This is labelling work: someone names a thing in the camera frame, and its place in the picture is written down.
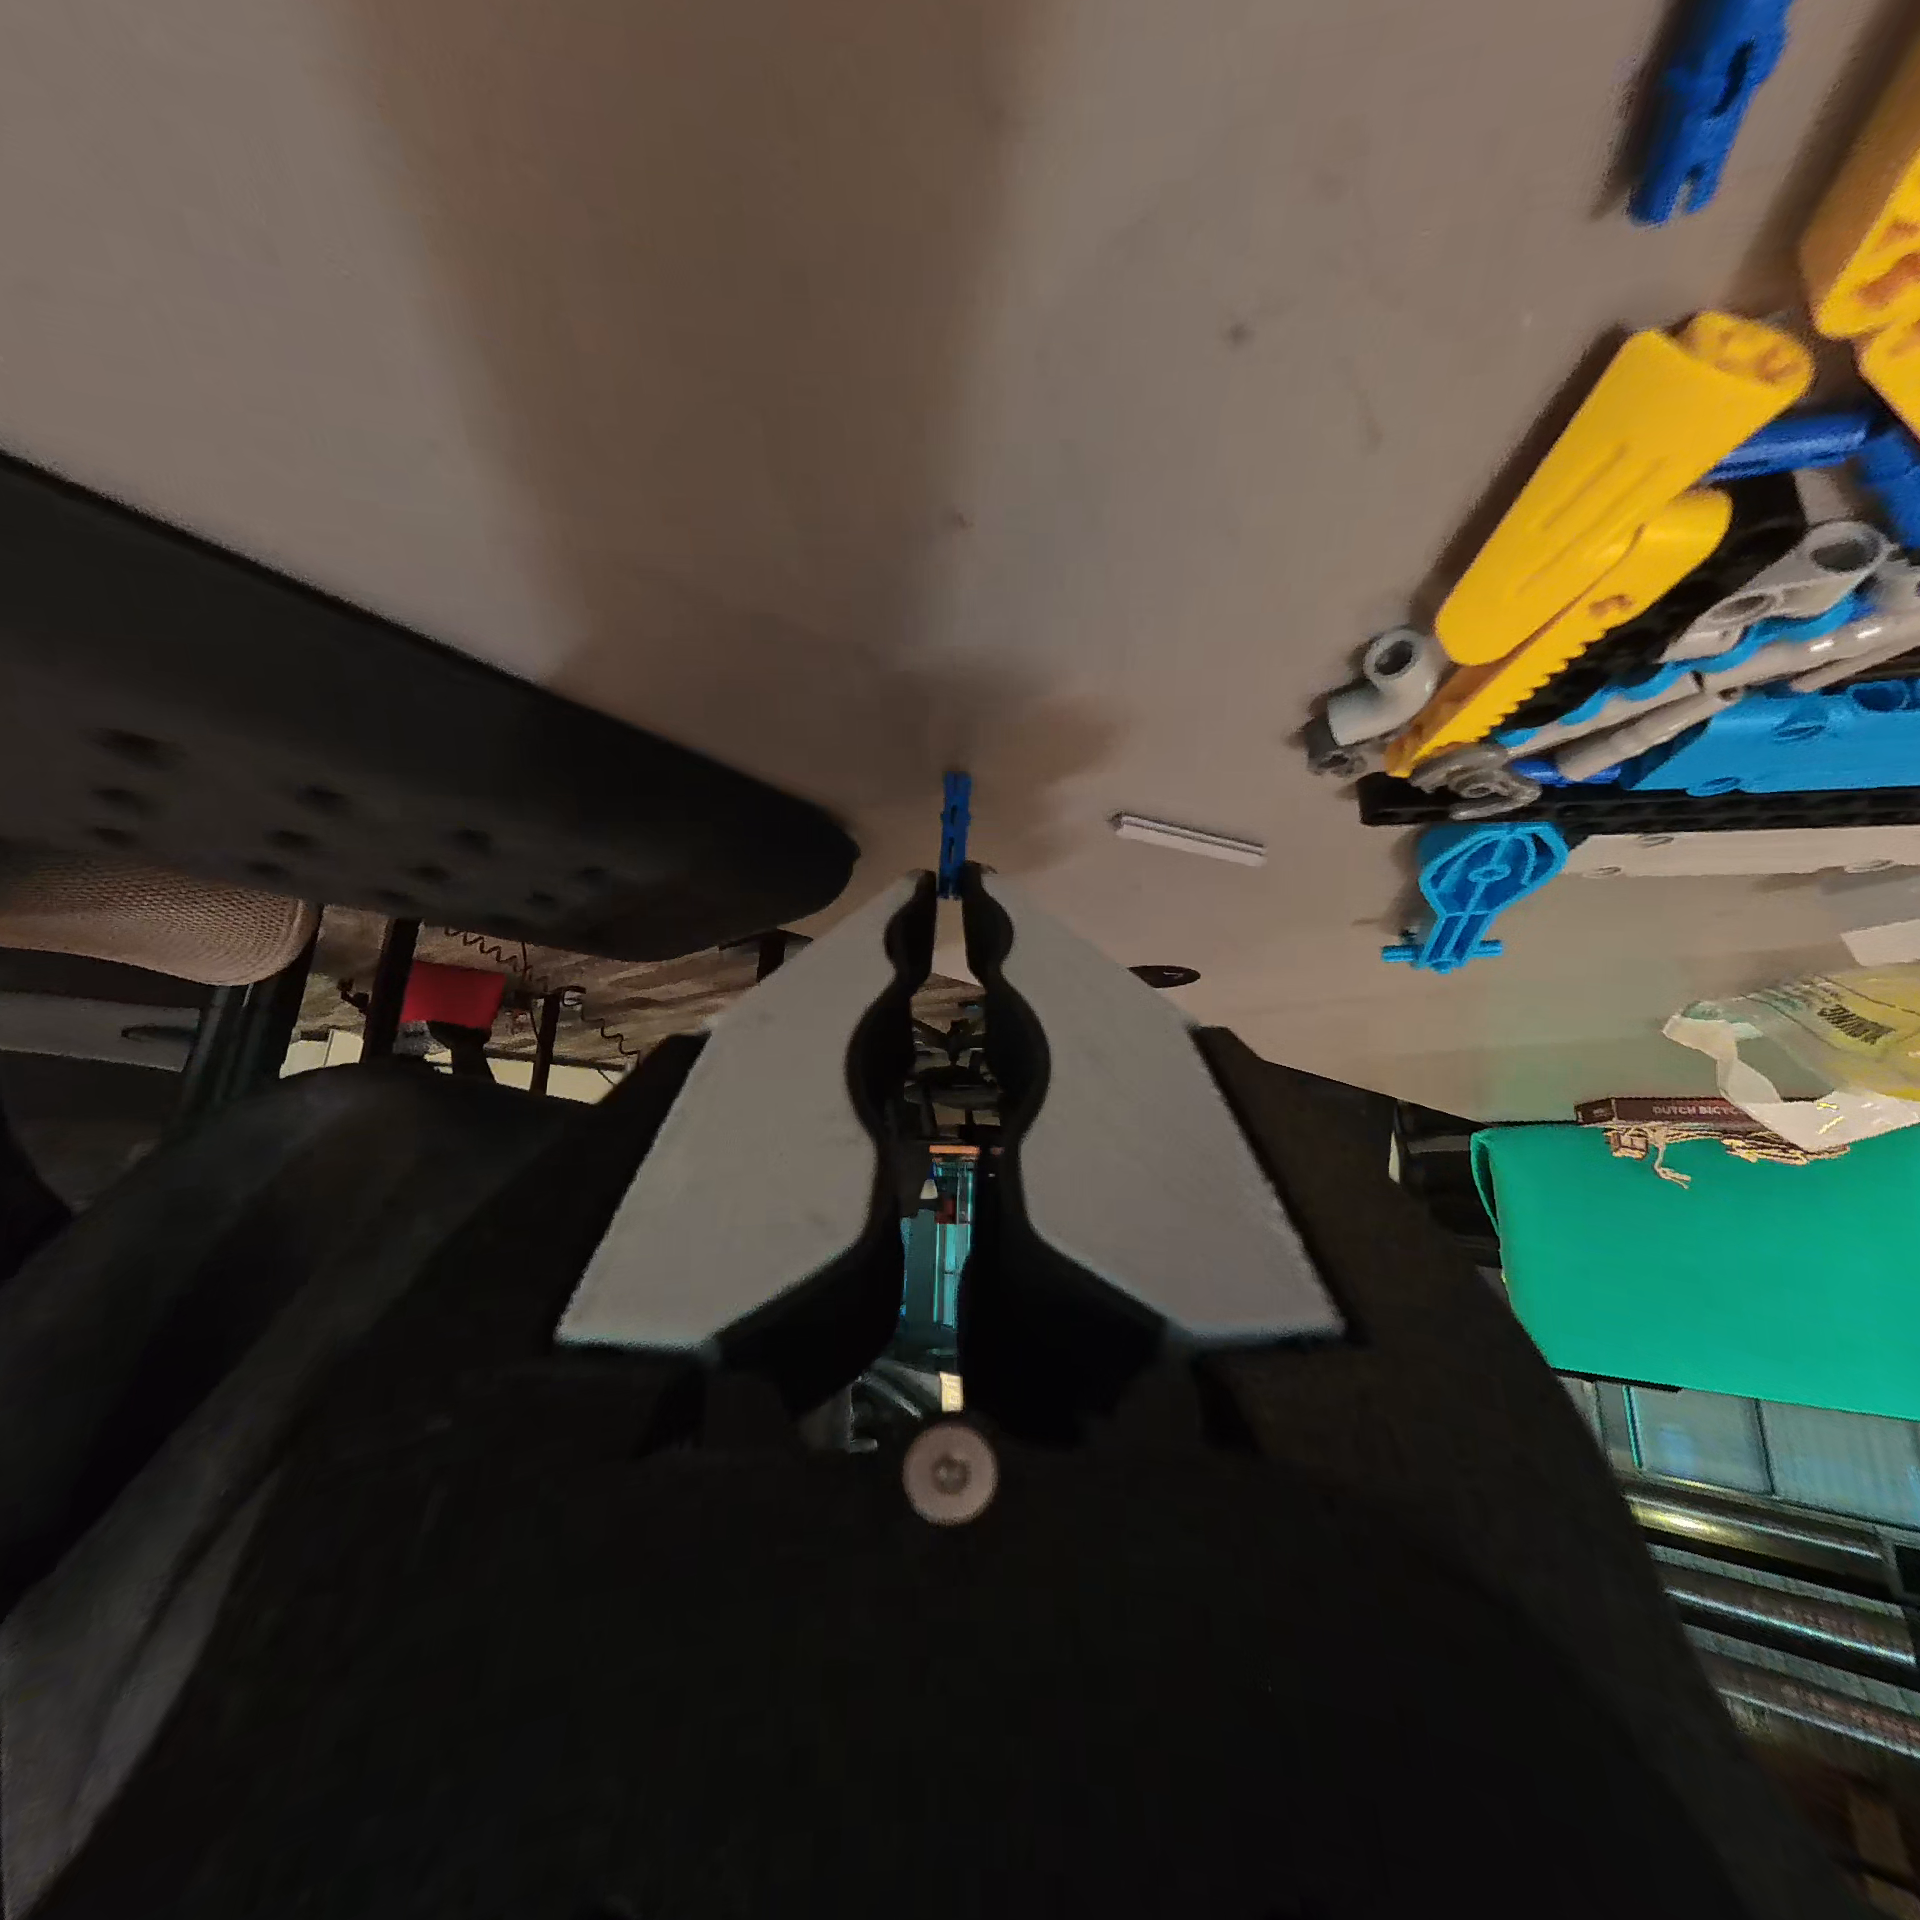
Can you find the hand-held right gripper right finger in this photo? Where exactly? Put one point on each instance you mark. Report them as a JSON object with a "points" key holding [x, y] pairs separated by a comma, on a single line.
{"points": [[1185, 1185]]}

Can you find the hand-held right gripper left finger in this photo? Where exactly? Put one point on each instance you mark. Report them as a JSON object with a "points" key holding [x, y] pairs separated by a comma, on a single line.
{"points": [[721, 1185]]}

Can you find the blue connector pin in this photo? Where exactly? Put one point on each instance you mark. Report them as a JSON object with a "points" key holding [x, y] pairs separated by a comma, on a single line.
{"points": [[956, 826], [1704, 105]]}

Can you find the grey desk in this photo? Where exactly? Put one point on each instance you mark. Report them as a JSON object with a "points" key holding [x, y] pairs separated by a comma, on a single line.
{"points": [[750, 301]]}

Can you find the red object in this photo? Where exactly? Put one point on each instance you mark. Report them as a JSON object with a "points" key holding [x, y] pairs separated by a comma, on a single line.
{"points": [[452, 997]]}

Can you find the white axle rod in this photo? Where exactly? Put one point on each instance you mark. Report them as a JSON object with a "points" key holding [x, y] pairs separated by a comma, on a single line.
{"points": [[1185, 837]]}

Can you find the brown flat box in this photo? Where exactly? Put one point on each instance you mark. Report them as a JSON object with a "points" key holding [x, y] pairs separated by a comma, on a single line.
{"points": [[1664, 1111]]}

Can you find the teal plastic bin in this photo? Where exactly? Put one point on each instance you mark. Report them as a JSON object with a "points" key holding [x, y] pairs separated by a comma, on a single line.
{"points": [[1725, 1277]]}

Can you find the black perforated chair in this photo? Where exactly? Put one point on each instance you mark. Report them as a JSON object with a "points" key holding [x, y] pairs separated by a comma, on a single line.
{"points": [[375, 720]]}

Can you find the crumpled plastic bag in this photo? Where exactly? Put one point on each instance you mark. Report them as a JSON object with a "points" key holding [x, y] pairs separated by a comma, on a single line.
{"points": [[1800, 1050]]}

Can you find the beige mesh chair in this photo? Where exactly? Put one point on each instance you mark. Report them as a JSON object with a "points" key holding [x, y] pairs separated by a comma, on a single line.
{"points": [[149, 914]]}

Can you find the blue yellow toy robot assembly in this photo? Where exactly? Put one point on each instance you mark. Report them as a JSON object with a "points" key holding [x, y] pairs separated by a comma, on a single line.
{"points": [[1621, 495]]}

